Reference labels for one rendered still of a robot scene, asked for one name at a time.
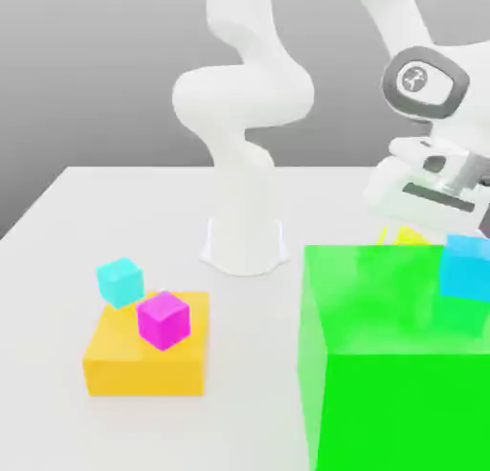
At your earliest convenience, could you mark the large green box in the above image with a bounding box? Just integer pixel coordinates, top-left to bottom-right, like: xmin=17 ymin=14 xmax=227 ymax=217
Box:
xmin=297 ymin=243 xmax=490 ymax=471

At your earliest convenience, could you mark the small magenta cube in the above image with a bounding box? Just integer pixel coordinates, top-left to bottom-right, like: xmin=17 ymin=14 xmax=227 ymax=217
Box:
xmin=136 ymin=289 xmax=191 ymax=352

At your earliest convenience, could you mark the small blue cube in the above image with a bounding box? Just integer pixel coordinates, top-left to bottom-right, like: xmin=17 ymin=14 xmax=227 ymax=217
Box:
xmin=438 ymin=233 xmax=490 ymax=303

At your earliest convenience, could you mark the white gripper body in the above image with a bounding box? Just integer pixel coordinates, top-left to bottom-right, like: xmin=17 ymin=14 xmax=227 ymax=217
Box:
xmin=362 ymin=157 xmax=490 ymax=243

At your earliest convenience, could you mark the small cyan cube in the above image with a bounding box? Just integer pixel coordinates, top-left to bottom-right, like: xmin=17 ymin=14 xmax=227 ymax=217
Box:
xmin=95 ymin=257 xmax=145 ymax=311

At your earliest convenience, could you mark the large orange box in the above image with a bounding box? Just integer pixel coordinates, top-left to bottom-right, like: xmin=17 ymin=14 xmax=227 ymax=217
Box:
xmin=81 ymin=290 xmax=211 ymax=398

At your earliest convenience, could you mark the small yellow cube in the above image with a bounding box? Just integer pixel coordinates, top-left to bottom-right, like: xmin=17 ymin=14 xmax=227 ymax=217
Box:
xmin=375 ymin=225 xmax=434 ymax=247

